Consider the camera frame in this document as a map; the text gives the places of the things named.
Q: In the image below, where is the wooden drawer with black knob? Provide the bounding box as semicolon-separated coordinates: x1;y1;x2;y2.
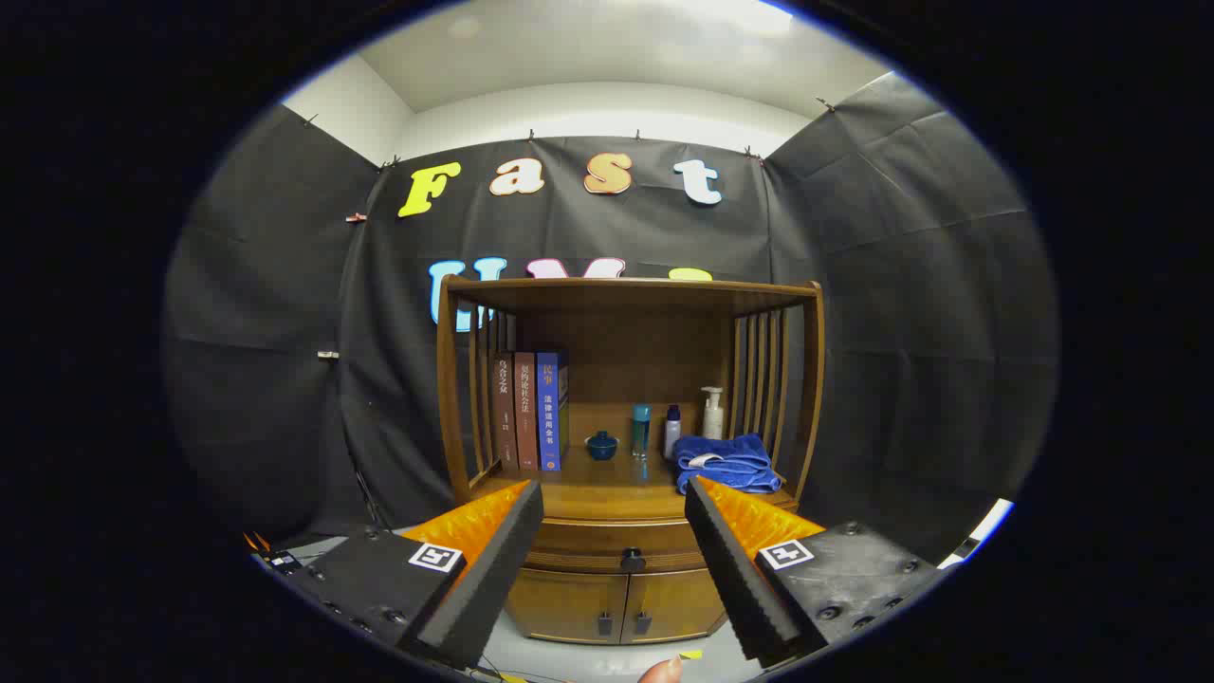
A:
524;517;708;574

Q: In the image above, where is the dark brown book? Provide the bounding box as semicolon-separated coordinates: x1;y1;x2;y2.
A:
491;353;520;472

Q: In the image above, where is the red-brown book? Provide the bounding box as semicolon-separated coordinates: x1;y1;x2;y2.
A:
513;352;541;472

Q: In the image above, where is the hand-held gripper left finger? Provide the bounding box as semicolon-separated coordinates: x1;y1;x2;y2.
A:
268;479;545;670

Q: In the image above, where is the wooden countertop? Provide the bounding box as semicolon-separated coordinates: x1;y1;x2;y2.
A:
469;403;800;523

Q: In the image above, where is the wooden cabinet door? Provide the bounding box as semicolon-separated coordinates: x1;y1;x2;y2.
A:
506;569;629;646
621;567;729;644

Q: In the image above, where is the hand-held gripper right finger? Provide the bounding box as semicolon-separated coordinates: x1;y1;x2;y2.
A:
684;475;949;668

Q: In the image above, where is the black backdrop cloth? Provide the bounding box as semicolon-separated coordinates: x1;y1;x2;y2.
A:
161;71;1060;570

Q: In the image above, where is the blue book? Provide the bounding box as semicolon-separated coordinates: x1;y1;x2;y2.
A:
536;350;570;472

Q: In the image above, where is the brown wooden cabinet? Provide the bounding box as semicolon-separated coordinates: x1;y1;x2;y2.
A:
436;277;825;646

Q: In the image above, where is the folded blue towel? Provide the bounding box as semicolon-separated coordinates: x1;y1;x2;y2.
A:
673;434;784;496

